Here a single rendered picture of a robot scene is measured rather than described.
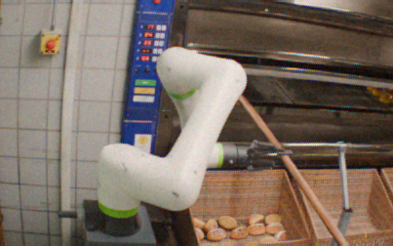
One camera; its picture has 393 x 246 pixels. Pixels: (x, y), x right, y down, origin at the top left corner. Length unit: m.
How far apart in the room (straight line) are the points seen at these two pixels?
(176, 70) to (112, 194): 0.45
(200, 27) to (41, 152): 0.94
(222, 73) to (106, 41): 0.89
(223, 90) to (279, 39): 1.01
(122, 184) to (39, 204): 1.35
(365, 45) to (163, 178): 1.65
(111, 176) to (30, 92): 1.10
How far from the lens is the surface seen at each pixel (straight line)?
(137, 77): 2.57
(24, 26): 2.51
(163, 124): 2.71
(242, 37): 2.63
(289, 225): 2.91
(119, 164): 1.57
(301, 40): 2.75
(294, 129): 2.93
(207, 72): 1.78
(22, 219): 2.95
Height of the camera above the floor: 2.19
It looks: 24 degrees down
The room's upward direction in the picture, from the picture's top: 9 degrees clockwise
